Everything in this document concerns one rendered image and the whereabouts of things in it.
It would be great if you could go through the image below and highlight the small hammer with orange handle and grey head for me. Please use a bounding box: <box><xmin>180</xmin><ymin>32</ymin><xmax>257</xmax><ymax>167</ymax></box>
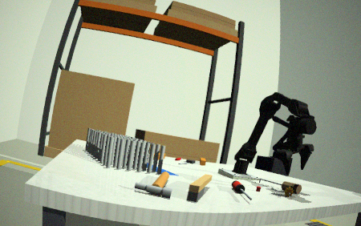
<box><xmin>135</xmin><ymin>172</ymin><xmax>172</xmax><ymax>198</ymax></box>

